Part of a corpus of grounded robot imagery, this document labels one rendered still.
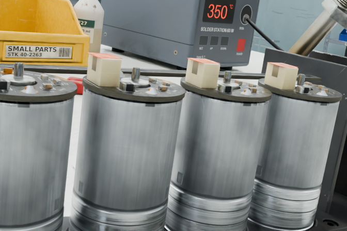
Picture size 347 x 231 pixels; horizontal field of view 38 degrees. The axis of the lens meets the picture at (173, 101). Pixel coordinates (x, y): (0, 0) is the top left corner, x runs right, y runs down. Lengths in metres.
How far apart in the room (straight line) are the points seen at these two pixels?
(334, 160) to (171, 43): 0.35
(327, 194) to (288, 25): 5.29
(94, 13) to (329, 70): 0.37
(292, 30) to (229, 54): 4.90
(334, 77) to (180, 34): 0.33
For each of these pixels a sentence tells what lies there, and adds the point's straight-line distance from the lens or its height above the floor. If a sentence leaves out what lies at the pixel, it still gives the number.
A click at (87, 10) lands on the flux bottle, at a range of 0.54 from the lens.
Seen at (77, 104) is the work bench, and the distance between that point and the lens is 0.35.
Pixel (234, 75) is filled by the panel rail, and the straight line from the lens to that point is 0.16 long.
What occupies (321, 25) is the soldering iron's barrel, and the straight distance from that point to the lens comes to 0.23.
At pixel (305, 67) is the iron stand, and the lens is 0.21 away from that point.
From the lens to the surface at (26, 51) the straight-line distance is 0.45.
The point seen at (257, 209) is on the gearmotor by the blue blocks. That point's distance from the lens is 0.16.
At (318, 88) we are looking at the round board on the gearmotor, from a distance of 0.16.
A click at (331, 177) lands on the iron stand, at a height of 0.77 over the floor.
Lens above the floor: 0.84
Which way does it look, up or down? 13 degrees down
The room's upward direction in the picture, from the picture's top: 8 degrees clockwise
